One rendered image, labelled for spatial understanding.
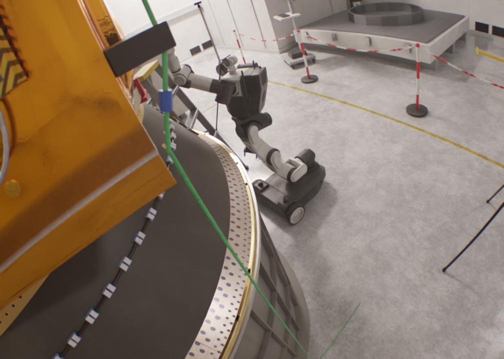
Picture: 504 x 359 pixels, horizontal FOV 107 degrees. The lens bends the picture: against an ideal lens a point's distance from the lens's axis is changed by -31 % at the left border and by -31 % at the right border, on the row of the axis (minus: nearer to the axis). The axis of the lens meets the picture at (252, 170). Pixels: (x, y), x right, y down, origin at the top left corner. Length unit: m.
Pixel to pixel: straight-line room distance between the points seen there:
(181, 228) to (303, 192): 1.75
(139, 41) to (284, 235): 2.23
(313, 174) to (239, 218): 1.67
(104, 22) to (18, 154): 0.16
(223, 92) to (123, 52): 1.38
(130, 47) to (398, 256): 2.16
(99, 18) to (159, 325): 0.68
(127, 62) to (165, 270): 0.59
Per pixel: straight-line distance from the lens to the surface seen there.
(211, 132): 2.83
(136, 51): 0.28
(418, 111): 3.69
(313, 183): 2.50
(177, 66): 1.64
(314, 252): 2.25
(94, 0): 0.32
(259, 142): 2.01
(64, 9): 0.28
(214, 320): 0.83
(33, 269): 0.38
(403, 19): 5.78
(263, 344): 1.22
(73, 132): 0.28
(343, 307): 2.04
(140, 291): 0.73
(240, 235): 0.95
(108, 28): 0.31
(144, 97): 1.05
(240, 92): 1.74
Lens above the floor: 1.94
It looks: 39 degrees down
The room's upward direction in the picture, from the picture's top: 22 degrees counter-clockwise
